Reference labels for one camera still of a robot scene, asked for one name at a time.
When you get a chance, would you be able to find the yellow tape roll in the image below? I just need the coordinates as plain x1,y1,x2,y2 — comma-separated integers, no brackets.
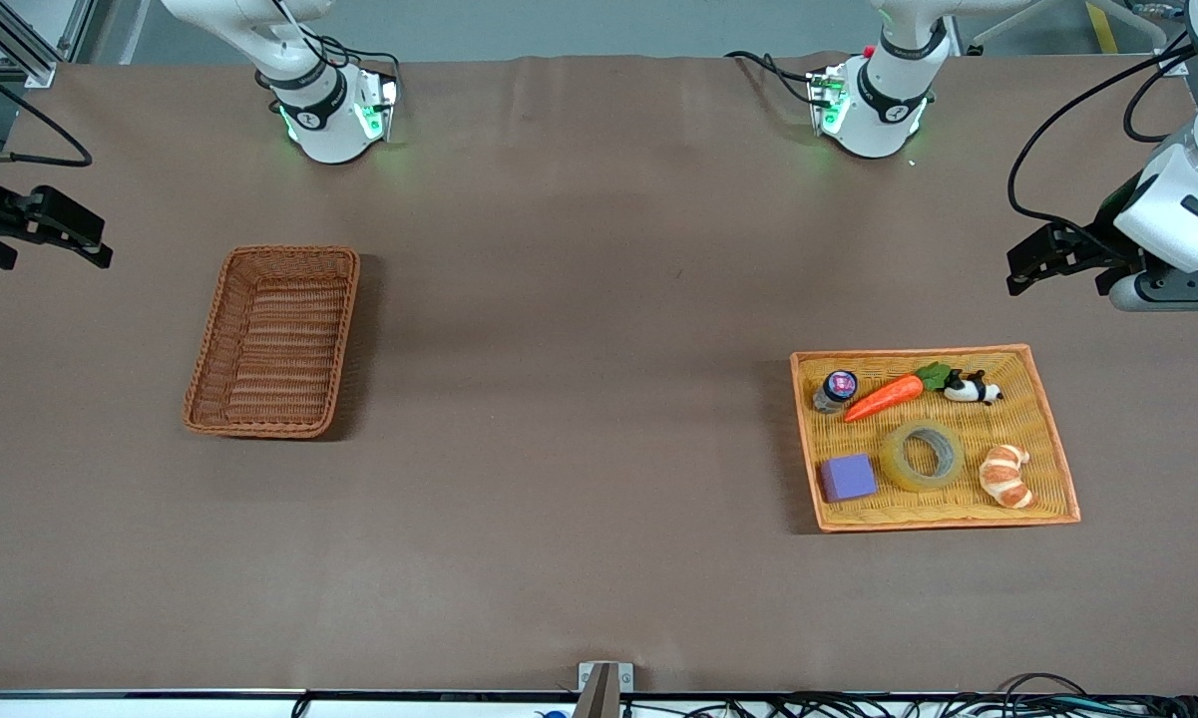
880,419,966,494

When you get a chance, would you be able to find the black base cable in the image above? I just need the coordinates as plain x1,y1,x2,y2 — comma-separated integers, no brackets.
725,50,821,107

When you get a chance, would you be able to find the small jar blue lid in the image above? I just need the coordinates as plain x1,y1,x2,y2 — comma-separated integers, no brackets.
813,369,859,415

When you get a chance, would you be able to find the short black arm cable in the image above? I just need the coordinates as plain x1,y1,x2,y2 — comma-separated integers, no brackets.
1123,30,1194,144

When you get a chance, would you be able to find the aluminium frame profile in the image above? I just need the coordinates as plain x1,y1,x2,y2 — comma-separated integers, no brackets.
0,0,98,89

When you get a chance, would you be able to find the black white toy panda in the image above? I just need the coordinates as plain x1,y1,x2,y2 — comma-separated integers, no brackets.
943,370,1004,406

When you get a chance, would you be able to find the grey brown wedge bar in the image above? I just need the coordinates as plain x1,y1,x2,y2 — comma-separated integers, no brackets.
571,664,621,718

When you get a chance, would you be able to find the brown wicker basket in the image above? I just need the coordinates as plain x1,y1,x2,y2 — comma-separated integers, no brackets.
182,245,361,440

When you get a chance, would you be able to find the metal table edge bracket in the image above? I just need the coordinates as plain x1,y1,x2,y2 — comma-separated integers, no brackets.
578,661,634,695

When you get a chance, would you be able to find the black cable tangle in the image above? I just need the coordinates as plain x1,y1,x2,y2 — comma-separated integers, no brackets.
618,673,1198,718

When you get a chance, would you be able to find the orange yellow wicker basket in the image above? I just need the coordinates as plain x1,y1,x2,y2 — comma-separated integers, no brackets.
790,344,1081,534

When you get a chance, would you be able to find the toy croissant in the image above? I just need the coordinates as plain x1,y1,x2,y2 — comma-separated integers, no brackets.
979,444,1039,511

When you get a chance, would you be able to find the orange toy carrot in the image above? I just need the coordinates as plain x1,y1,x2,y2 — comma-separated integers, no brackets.
843,362,953,424

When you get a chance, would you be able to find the purple block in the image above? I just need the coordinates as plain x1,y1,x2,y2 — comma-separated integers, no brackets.
820,453,879,504

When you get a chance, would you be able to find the long black arm cable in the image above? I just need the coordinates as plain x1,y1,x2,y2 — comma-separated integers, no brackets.
0,55,94,169
1006,40,1198,226

